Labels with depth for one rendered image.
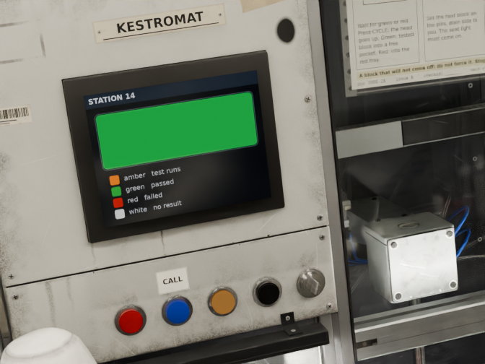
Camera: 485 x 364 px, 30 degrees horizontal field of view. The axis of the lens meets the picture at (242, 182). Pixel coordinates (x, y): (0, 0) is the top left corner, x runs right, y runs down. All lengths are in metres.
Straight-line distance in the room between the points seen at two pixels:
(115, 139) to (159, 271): 0.18
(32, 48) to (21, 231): 0.22
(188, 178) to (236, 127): 0.09
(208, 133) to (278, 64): 0.13
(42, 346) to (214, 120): 0.35
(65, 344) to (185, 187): 0.27
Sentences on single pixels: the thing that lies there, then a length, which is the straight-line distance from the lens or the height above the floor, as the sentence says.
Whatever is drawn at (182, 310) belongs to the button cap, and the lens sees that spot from 1.16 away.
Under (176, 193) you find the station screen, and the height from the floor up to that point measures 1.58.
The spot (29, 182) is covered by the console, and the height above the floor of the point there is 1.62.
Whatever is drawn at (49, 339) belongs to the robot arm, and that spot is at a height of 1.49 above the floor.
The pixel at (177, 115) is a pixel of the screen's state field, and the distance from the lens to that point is 1.09.
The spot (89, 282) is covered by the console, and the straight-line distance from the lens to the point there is 1.14.
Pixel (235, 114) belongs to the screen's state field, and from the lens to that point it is 1.10.
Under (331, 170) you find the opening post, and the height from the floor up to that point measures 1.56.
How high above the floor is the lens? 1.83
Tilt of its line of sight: 13 degrees down
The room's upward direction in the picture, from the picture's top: 7 degrees counter-clockwise
